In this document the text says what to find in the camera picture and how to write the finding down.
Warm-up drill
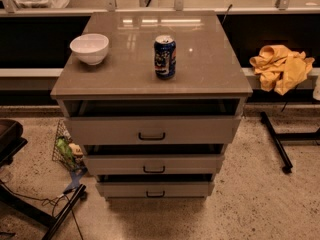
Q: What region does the grey top drawer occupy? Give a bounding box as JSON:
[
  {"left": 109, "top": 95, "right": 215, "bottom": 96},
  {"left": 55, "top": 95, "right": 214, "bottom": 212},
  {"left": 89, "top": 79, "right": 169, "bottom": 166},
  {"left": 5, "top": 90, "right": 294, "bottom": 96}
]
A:
[{"left": 65, "top": 99, "right": 240, "bottom": 145}]

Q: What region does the grey drawer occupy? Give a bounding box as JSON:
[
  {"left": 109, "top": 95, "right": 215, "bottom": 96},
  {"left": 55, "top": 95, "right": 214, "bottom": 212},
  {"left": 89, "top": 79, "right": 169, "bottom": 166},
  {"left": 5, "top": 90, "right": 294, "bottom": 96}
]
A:
[
  {"left": 65, "top": 99, "right": 240, "bottom": 145},
  {"left": 84, "top": 144, "right": 224, "bottom": 175},
  {"left": 96, "top": 174, "right": 214, "bottom": 198}
]

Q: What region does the grey drawer cabinet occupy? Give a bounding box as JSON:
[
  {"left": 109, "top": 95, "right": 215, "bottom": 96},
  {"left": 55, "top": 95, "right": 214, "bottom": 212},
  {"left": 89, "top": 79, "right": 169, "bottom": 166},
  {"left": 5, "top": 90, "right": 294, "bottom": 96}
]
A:
[{"left": 50, "top": 10, "right": 254, "bottom": 202}]

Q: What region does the grey middle drawer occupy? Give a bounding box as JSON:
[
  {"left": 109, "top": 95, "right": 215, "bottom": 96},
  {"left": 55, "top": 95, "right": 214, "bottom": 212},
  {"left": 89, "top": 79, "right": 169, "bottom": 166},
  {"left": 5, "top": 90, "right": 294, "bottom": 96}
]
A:
[{"left": 84, "top": 144, "right": 224, "bottom": 175}]

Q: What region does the grey bottom drawer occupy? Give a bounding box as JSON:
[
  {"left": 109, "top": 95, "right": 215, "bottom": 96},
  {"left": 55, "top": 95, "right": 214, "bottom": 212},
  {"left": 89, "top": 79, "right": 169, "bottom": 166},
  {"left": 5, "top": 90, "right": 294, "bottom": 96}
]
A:
[{"left": 96, "top": 174, "right": 214, "bottom": 198}]

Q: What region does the blue soda can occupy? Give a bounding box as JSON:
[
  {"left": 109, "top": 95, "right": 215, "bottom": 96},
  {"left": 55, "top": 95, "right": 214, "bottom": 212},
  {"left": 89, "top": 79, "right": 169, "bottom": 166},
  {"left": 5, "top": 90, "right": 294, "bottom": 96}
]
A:
[{"left": 154, "top": 35, "right": 176, "bottom": 79}]

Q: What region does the white ceramic bowl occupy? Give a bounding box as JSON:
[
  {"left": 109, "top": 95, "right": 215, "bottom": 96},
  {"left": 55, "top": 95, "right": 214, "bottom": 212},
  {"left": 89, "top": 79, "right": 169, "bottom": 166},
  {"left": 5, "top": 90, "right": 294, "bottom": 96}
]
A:
[{"left": 70, "top": 33, "right": 109, "bottom": 65}]

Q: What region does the green item in basket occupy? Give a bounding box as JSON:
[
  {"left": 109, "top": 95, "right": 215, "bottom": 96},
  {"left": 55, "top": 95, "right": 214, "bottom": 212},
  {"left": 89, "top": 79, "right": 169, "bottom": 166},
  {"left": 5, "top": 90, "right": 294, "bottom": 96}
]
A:
[{"left": 56, "top": 137, "right": 74, "bottom": 162}]

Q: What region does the blue tape piece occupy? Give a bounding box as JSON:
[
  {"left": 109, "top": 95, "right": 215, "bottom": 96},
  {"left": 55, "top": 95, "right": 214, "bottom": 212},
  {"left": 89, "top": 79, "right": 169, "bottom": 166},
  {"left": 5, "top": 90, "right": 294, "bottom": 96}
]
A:
[{"left": 63, "top": 168, "right": 87, "bottom": 194}]

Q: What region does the yellow crumpled cloth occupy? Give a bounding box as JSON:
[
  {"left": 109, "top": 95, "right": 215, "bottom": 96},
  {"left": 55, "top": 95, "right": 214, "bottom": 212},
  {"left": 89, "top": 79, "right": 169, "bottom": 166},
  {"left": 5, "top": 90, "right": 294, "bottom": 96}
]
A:
[{"left": 249, "top": 45, "right": 315, "bottom": 95}]

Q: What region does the black chair base left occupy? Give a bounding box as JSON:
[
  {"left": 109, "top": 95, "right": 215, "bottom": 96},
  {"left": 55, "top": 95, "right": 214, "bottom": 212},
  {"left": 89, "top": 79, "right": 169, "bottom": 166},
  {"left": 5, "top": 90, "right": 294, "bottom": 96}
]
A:
[{"left": 0, "top": 119, "right": 86, "bottom": 240}]

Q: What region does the wire mesh basket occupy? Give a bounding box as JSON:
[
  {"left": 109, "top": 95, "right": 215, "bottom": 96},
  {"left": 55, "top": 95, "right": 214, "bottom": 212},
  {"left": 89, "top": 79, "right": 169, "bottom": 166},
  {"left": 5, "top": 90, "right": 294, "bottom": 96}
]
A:
[{"left": 52, "top": 120, "right": 84, "bottom": 171}]

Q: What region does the black floor cable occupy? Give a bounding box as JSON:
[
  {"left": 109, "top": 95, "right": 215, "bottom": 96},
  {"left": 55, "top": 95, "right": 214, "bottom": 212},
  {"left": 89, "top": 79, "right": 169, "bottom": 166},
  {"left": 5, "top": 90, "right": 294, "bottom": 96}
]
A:
[{"left": 0, "top": 179, "right": 85, "bottom": 240}]

